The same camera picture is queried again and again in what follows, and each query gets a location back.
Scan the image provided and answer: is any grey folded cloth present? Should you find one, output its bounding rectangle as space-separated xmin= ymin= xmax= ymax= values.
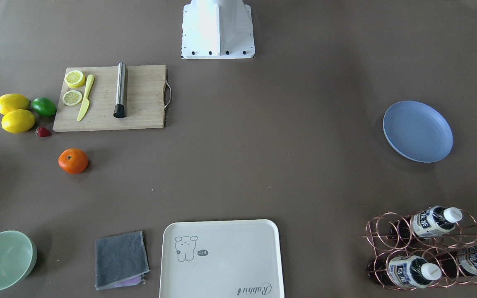
xmin=94 ymin=231 xmax=150 ymax=291

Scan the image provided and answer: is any copper wire bottle rack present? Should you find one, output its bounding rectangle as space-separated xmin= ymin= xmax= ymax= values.
xmin=364 ymin=208 xmax=477 ymax=291

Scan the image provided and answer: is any blue plate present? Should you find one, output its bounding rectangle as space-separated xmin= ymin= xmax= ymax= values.
xmin=382 ymin=101 xmax=454 ymax=163

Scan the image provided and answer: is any green bowl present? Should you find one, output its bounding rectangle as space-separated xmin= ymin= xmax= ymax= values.
xmin=0 ymin=231 xmax=37 ymax=291

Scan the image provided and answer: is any drink bottle top rack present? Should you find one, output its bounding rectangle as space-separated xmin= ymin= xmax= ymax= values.
xmin=388 ymin=206 xmax=463 ymax=243

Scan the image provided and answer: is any red strawberry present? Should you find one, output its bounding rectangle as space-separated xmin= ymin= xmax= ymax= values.
xmin=35 ymin=127 xmax=52 ymax=138

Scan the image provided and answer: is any cream rectangular tray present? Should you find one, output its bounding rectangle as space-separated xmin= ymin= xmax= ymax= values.
xmin=159 ymin=219 xmax=285 ymax=298

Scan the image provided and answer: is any lemon half slice upper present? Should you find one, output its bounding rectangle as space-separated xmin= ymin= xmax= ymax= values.
xmin=64 ymin=70 xmax=87 ymax=89

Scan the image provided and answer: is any yellow plastic knife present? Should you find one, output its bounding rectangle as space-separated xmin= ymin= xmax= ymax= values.
xmin=76 ymin=74 xmax=95 ymax=121

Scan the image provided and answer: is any yellow lemon lower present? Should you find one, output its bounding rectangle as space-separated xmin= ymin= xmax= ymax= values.
xmin=1 ymin=109 xmax=36 ymax=134

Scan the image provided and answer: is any yellow lemon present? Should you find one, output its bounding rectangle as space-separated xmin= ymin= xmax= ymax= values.
xmin=1 ymin=109 xmax=36 ymax=134
xmin=0 ymin=93 xmax=31 ymax=115

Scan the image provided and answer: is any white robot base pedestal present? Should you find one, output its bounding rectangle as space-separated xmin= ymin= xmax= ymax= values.
xmin=181 ymin=0 xmax=255 ymax=59

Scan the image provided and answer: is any lemon half slice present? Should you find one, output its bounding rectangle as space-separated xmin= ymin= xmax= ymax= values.
xmin=61 ymin=90 xmax=83 ymax=106
xmin=64 ymin=70 xmax=87 ymax=89

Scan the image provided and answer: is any green lime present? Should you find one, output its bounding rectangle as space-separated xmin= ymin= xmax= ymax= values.
xmin=31 ymin=97 xmax=57 ymax=117

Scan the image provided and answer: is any yellow lemon upper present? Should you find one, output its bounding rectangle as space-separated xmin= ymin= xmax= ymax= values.
xmin=0 ymin=93 xmax=31 ymax=115

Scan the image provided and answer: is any wooden cutting board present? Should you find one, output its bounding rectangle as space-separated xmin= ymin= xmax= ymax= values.
xmin=53 ymin=65 xmax=170 ymax=132

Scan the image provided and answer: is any lemon half slice lower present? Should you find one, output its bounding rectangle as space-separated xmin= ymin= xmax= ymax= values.
xmin=61 ymin=90 xmax=83 ymax=106

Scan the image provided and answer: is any steel muddler black tip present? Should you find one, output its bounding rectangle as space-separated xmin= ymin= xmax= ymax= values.
xmin=113 ymin=62 xmax=127 ymax=119

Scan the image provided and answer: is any orange fruit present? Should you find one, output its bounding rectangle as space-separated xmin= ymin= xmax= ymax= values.
xmin=58 ymin=148 xmax=89 ymax=174

